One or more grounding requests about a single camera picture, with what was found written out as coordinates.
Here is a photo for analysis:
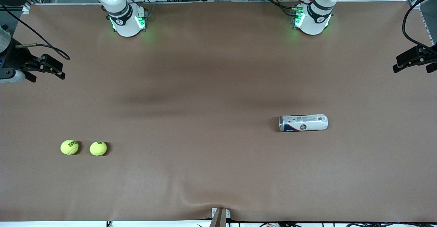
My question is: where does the yellow tennis ball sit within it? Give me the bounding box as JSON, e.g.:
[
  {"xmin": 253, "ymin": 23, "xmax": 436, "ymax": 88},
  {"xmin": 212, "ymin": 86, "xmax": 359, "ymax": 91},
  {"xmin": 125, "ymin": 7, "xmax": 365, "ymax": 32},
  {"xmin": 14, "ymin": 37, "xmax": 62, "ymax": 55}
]
[
  {"xmin": 89, "ymin": 141, "xmax": 107, "ymax": 156},
  {"xmin": 60, "ymin": 140, "xmax": 79, "ymax": 155}
]

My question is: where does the clear tennis ball can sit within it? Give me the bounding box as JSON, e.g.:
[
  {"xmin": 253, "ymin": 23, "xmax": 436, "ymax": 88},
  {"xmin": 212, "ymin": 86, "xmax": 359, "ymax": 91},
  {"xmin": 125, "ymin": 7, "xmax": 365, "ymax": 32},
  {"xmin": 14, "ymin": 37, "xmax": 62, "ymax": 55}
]
[{"xmin": 279, "ymin": 114, "xmax": 329, "ymax": 132}]

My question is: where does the grey metal side panel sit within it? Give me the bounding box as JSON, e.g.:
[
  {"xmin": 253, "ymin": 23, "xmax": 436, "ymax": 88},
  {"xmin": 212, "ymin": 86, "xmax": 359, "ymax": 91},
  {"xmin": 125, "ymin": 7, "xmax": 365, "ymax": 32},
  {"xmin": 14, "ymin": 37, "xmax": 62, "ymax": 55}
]
[{"xmin": 419, "ymin": 0, "xmax": 437, "ymax": 50}]

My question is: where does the brown table cover mat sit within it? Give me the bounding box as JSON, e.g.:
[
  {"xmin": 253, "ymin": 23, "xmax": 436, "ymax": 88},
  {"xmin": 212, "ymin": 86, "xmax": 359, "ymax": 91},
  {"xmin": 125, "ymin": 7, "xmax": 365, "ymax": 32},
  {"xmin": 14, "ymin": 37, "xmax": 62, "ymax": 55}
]
[{"xmin": 0, "ymin": 0, "xmax": 437, "ymax": 222}]

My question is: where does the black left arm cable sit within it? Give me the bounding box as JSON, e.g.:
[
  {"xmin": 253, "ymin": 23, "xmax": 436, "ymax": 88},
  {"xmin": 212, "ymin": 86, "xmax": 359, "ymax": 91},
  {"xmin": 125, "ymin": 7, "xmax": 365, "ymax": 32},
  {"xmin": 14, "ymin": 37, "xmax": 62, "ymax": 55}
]
[{"xmin": 402, "ymin": 0, "xmax": 437, "ymax": 55}]

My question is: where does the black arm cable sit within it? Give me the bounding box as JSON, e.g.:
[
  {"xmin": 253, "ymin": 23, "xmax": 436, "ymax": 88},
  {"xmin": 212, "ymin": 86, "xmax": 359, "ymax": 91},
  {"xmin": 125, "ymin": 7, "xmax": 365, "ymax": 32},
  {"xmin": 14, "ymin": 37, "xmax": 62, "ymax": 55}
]
[
  {"xmin": 402, "ymin": 0, "xmax": 437, "ymax": 55},
  {"xmin": 0, "ymin": 5, "xmax": 71, "ymax": 61}
]

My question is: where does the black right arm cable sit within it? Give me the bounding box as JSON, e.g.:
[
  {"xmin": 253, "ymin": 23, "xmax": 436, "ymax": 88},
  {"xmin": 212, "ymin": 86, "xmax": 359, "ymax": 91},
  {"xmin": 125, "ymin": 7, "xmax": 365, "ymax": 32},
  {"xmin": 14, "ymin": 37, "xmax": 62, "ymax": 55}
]
[{"xmin": 0, "ymin": 5, "xmax": 71, "ymax": 61}]

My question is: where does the brown camera pole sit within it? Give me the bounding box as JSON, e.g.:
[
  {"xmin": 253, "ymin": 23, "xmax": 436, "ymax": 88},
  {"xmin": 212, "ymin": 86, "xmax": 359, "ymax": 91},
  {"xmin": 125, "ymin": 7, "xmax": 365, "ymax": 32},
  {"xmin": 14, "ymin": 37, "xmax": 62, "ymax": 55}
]
[{"xmin": 209, "ymin": 209, "xmax": 226, "ymax": 227}]

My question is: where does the metal clamp bracket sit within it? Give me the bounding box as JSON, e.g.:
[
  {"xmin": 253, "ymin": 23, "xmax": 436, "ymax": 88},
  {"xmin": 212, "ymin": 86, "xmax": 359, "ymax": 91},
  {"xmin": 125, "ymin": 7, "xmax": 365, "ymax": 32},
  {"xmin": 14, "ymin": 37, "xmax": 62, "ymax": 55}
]
[{"xmin": 212, "ymin": 208, "xmax": 231, "ymax": 219}]

